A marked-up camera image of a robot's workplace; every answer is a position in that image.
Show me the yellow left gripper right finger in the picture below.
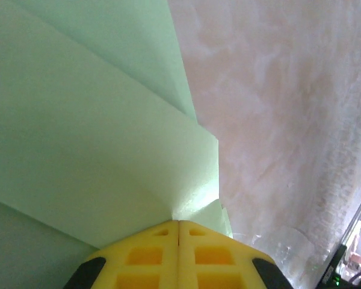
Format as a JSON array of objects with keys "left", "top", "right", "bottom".
[{"left": 178, "top": 220, "right": 293, "bottom": 289}]

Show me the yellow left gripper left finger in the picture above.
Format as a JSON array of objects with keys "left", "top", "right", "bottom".
[{"left": 63, "top": 220, "right": 180, "bottom": 289}]

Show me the light green paper sheet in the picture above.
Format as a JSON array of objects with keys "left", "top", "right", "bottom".
[{"left": 0, "top": 0, "right": 234, "bottom": 289}]

